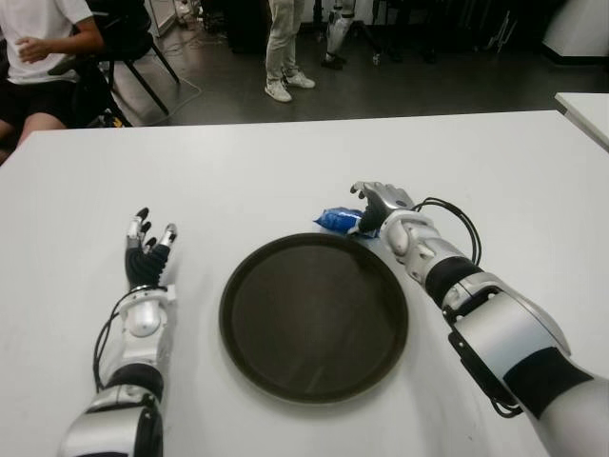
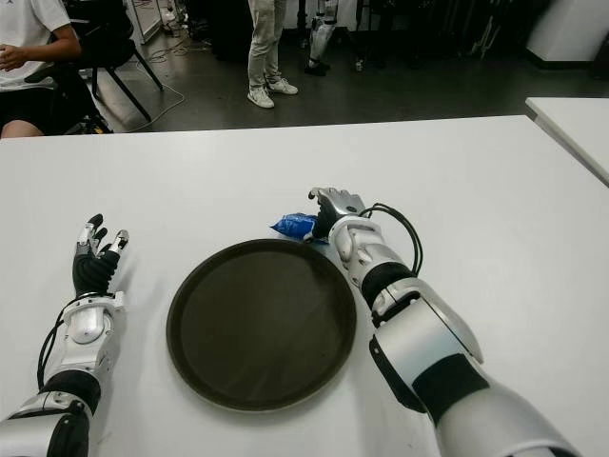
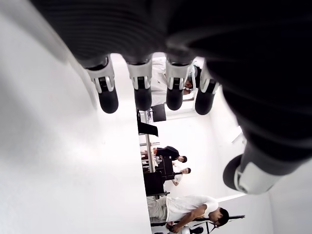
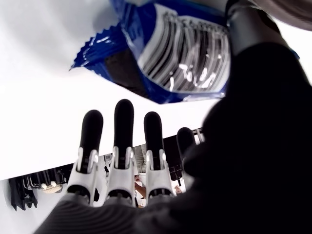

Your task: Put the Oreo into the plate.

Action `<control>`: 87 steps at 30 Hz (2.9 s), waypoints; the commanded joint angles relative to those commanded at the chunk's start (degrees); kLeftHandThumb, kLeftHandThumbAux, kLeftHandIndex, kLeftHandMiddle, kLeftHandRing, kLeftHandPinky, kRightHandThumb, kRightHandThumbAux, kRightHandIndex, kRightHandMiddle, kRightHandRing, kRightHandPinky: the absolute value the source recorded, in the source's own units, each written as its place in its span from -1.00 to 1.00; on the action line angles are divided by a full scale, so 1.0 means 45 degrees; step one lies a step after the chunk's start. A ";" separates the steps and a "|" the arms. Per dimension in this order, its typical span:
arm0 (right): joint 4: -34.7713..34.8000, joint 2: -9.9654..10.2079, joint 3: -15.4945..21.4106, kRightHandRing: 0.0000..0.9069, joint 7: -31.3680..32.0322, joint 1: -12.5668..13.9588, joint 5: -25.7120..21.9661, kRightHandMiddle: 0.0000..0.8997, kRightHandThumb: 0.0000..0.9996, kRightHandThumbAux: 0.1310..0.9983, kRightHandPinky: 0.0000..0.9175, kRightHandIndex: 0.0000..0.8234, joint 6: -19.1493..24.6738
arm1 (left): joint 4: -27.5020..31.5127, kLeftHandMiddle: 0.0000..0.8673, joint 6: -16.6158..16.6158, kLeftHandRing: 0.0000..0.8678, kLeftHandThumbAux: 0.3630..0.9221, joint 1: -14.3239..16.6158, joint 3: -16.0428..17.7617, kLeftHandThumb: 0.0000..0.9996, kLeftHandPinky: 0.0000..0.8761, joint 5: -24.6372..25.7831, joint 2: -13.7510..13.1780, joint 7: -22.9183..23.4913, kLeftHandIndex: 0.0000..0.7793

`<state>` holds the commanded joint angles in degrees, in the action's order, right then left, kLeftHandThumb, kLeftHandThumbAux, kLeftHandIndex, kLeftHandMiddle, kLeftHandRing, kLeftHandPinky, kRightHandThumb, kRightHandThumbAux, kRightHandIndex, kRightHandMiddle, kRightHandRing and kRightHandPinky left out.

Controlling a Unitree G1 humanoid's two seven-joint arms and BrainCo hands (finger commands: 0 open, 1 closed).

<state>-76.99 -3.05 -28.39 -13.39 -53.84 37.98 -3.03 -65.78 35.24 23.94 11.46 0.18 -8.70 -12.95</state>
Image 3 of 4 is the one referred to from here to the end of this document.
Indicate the ceiling light fixture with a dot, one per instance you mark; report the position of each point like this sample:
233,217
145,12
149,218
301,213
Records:
237,135

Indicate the small seated person white shirt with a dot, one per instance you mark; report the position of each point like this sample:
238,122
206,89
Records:
179,179

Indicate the silver metal post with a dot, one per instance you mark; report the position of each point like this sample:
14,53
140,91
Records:
149,151

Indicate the black desk furniture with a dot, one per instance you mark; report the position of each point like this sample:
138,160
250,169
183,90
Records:
156,182

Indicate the person in black shirt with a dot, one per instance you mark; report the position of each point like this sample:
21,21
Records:
168,152

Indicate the black chair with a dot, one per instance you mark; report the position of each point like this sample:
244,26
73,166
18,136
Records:
146,128

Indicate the standing person beige trousers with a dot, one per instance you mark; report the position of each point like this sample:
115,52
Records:
185,209

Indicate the black monitor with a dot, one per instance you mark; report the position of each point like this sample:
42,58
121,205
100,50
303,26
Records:
159,113

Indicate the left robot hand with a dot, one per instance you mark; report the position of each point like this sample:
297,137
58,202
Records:
219,36

